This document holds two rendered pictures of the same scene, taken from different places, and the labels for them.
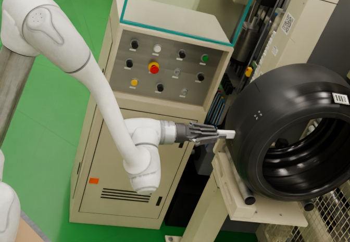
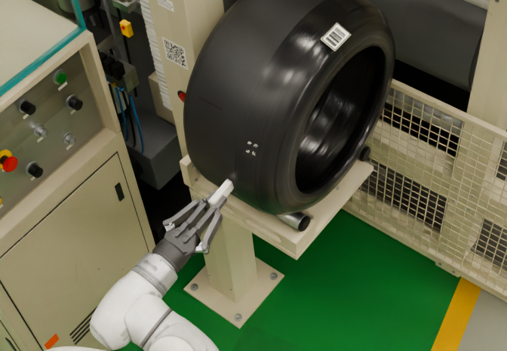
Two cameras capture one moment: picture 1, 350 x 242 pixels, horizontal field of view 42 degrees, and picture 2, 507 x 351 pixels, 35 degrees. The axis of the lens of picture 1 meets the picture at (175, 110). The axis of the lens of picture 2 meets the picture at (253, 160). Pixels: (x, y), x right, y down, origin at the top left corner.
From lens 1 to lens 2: 0.74 m
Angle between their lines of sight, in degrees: 28
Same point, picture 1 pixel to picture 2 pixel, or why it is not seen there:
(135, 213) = not seen: hidden behind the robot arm
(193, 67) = (54, 102)
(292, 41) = not seen: outside the picture
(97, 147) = (23, 312)
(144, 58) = not seen: outside the picture
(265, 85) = (219, 93)
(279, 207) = not seen: hidden behind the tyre
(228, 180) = (249, 214)
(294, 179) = (318, 133)
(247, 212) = (308, 234)
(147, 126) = (134, 300)
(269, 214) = (326, 203)
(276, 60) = (180, 16)
